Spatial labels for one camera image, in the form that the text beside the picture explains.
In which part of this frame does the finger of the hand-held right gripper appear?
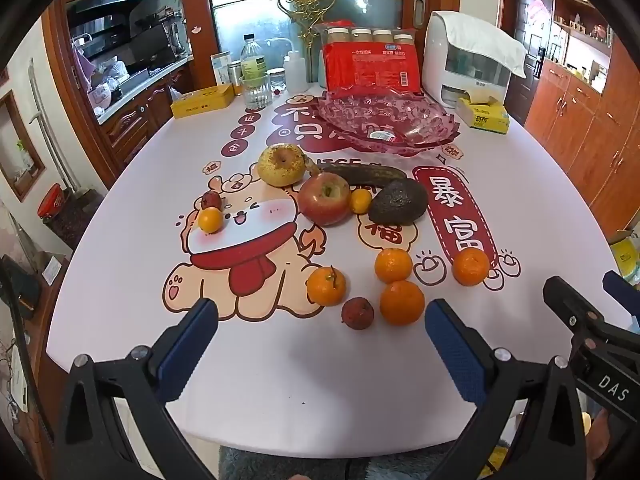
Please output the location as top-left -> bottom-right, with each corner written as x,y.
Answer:
602,270 -> 640,333
543,276 -> 608,346

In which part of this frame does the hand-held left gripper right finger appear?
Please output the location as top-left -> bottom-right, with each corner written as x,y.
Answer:
425,297 -> 592,480

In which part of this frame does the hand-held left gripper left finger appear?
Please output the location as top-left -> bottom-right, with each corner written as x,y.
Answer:
52,297 -> 221,480

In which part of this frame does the orange tangerine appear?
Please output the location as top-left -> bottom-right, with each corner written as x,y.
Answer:
451,248 -> 491,287
379,280 -> 426,327
375,247 -> 414,283
306,266 -> 347,307

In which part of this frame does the small red lychee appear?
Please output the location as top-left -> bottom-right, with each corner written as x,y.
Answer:
341,297 -> 375,331

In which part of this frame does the dark avocado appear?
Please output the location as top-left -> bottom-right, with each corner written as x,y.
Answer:
368,180 -> 430,226

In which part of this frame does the red apple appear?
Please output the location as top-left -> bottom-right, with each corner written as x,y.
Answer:
298,172 -> 352,227

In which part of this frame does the pink glass fruit bowl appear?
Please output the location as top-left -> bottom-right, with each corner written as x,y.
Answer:
312,91 -> 462,155

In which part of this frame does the person's right hand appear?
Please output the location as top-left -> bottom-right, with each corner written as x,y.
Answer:
589,407 -> 621,480

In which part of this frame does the printed cartoon tablecloth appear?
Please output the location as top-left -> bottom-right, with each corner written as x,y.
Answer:
42,82 -> 633,456

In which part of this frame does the small orange kumquat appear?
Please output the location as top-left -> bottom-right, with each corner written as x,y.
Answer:
198,207 -> 223,234
348,187 -> 373,215

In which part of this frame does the dark green cucumber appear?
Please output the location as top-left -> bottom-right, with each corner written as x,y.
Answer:
307,162 -> 408,186

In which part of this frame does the yellow tissue box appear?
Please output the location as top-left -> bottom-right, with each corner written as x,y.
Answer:
456,89 -> 511,135

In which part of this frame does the yellow pear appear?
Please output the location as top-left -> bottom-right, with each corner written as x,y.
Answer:
257,143 -> 305,187

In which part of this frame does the flat yellow box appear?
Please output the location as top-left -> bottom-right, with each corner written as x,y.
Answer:
171,85 -> 235,120

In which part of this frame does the kitchen counter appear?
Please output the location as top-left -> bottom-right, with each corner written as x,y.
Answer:
92,55 -> 196,171

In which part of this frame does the clear drinking glass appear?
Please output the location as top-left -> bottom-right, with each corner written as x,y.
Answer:
243,76 -> 273,110

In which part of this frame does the small metal tin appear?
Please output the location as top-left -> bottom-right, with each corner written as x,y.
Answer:
227,60 -> 244,97

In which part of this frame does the white cloth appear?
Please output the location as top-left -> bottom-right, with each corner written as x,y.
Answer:
444,11 -> 528,79

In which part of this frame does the white countertop appliance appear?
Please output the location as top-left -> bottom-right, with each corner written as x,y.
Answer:
422,11 -> 512,108

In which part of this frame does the dark wooden door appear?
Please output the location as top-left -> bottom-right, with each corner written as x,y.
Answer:
509,0 -> 543,81

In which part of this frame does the white carton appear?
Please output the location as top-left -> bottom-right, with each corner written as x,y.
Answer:
210,51 -> 233,87

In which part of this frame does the clear bottle green label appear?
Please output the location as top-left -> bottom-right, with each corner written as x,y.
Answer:
241,33 -> 269,86

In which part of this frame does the white squeeze bottle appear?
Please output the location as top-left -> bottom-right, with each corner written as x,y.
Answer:
265,37 -> 311,93

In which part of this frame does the red paper cup package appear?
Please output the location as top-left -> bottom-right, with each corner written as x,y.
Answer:
314,19 -> 425,97

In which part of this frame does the wooden wall cabinet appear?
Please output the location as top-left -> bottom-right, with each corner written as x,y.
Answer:
524,0 -> 640,243

